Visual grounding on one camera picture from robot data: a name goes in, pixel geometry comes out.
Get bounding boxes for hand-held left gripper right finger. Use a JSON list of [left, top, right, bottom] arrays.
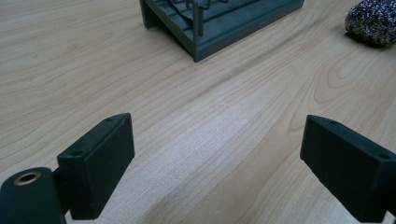
[[300, 114, 396, 224]]

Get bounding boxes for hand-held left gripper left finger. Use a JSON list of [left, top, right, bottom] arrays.
[[57, 112, 135, 221]]

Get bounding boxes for steel wool scouring ball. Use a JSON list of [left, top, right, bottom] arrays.
[[344, 0, 396, 49]]

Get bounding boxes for grey dish drying rack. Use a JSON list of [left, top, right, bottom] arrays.
[[138, 0, 305, 63]]

